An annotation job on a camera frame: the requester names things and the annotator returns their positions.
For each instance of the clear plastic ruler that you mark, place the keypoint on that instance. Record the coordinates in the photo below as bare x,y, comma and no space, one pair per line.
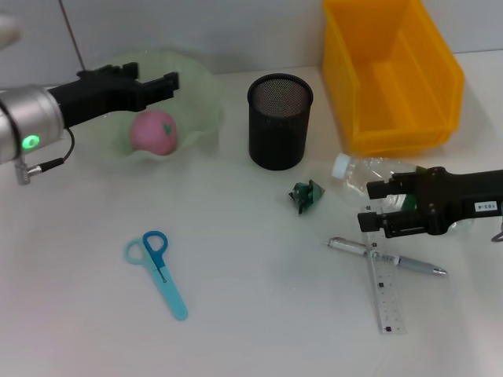
389,302

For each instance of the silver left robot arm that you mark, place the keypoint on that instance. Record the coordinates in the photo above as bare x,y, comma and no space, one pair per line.
27,118

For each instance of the pink peach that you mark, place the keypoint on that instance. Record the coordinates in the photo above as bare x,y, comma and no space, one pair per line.
151,133

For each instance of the clear green-label water bottle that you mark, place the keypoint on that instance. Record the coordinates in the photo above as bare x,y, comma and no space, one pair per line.
361,174

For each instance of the black mesh pen cup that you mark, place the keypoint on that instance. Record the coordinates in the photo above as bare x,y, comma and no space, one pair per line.
275,133

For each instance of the silver clear pen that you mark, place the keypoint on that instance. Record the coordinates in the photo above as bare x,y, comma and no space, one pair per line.
412,262

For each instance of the green glass fruit plate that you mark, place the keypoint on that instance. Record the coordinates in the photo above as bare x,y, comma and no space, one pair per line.
196,106

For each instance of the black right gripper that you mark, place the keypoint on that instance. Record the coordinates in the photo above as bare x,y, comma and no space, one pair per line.
448,196

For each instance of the blue teal scissors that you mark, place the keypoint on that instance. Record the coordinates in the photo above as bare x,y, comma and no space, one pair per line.
169,290

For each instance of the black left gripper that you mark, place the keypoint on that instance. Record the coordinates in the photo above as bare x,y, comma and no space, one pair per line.
94,98

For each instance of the green plastic wrapper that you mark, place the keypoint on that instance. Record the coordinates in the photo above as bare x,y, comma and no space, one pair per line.
306,196

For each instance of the yellow plastic bin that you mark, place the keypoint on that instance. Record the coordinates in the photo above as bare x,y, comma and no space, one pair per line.
401,98

